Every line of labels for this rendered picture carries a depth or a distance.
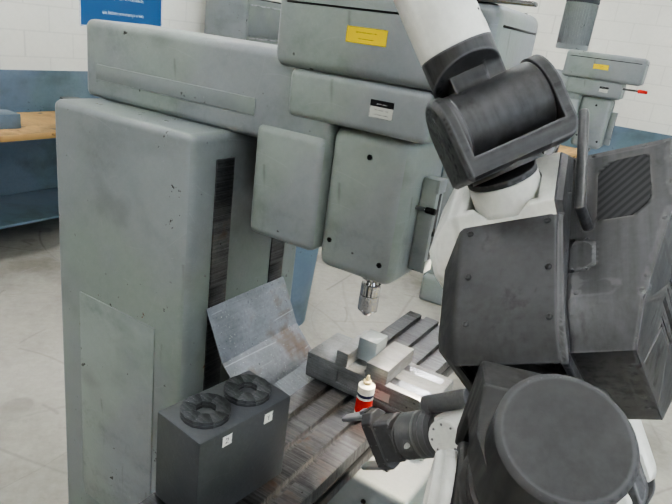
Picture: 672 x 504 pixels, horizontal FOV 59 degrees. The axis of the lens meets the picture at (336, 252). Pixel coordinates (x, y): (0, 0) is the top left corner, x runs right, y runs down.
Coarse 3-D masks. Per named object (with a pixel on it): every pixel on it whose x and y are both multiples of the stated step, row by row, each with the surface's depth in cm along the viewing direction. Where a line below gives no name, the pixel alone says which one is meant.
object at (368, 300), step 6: (360, 294) 142; (366, 294) 140; (372, 294) 140; (378, 294) 141; (360, 300) 142; (366, 300) 141; (372, 300) 141; (378, 300) 142; (360, 306) 142; (366, 306) 141; (372, 306) 141; (366, 312) 142; (372, 312) 142
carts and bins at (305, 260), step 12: (300, 252) 362; (312, 252) 369; (300, 264) 365; (312, 264) 375; (300, 276) 370; (312, 276) 382; (300, 288) 374; (300, 300) 379; (300, 312) 384; (300, 324) 389
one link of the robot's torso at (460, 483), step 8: (464, 448) 64; (464, 456) 62; (464, 464) 61; (456, 472) 62; (464, 472) 61; (456, 480) 61; (464, 480) 60; (456, 488) 60; (464, 488) 59; (456, 496) 60; (464, 496) 59
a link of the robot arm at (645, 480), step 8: (632, 424) 90; (640, 424) 91; (640, 432) 90; (640, 440) 89; (640, 448) 88; (648, 448) 89; (640, 456) 88; (648, 456) 89; (640, 464) 87; (648, 464) 88; (640, 472) 86; (648, 472) 87; (640, 480) 85; (648, 480) 87; (632, 488) 85; (640, 488) 85; (648, 488) 93; (632, 496) 85; (640, 496) 85; (648, 496) 93
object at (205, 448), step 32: (224, 384) 116; (256, 384) 115; (160, 416) 106; (192, 416) 104; (224, 416) 105; (256, 416) 109; (160, 448) 108; (192, 448) 101; (224, 448) 105; (256, 448) 112; (160, 480) 110; (192, 480) 103; (224, 480) 108; (256, 480) 116
